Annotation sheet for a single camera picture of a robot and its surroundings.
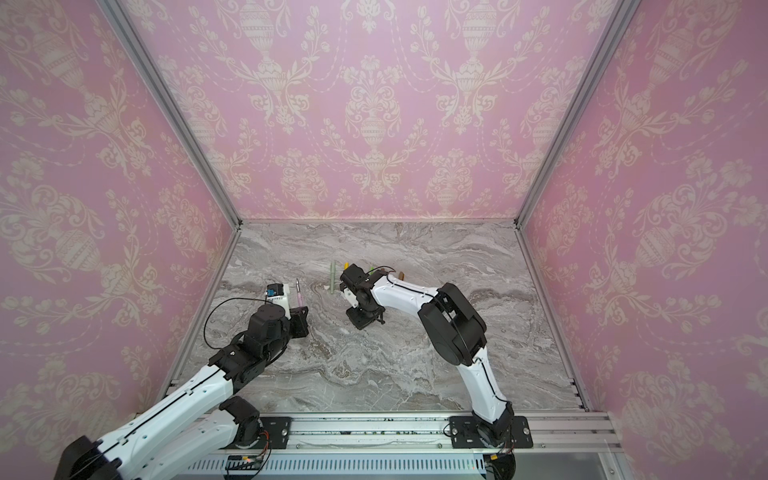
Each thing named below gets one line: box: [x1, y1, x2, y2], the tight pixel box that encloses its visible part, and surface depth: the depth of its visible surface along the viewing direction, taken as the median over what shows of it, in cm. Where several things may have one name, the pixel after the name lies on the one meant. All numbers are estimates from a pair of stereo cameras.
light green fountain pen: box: [330, 261, 336, 294], surface depth 108 cm
